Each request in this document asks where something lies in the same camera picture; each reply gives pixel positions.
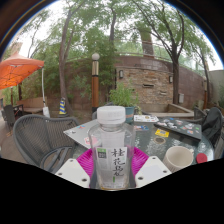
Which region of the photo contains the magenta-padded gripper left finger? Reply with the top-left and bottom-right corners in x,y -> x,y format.
54,148 -> 96,189

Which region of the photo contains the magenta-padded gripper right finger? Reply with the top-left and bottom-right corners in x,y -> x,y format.
131,146 -> 173,189

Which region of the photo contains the clear white-capped drink bottle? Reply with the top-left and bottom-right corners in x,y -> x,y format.
88,105 -> 137,192

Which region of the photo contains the white mug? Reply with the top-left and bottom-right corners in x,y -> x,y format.
162,145 -> 194,173

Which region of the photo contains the yellow card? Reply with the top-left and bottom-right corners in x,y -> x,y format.
154,128 -> 170,138

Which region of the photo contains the blue card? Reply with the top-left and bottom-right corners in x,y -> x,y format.
133,124 -> 150,132

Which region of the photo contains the grey wicker armchair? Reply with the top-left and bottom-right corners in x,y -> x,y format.
12,114 -> 81,174

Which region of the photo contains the black laptop with stickers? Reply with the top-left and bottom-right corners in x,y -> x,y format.
153,117 -> 203,141

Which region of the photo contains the white sticker sheet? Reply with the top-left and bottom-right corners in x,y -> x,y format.
133,114 -> 160,124

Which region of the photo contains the yellow and blue striped cone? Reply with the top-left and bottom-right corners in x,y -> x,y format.
58,97 -> 68,116

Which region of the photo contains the white canopy pole base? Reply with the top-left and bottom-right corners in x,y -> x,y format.
42,106 -> 51,119

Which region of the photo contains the grey armchair holding jacket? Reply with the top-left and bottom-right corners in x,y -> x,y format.
193,106 -> 224,160

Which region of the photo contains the wooden bench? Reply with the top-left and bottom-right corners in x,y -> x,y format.
16,96 -> 48,115

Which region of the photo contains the green plant in blue pot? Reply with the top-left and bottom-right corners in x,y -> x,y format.
109,83 -> 142,124

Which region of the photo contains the dark patio chair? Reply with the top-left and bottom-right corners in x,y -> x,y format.
1,104 -> 25,133

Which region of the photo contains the orange canopy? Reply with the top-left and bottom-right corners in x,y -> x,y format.
0,54 -> 45,91

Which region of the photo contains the striped lamp post with globe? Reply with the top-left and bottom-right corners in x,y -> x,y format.
91,52 -> 101,114

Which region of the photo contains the orange lamp post with globe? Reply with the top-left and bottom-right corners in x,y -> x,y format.
203,76 -> 210,110

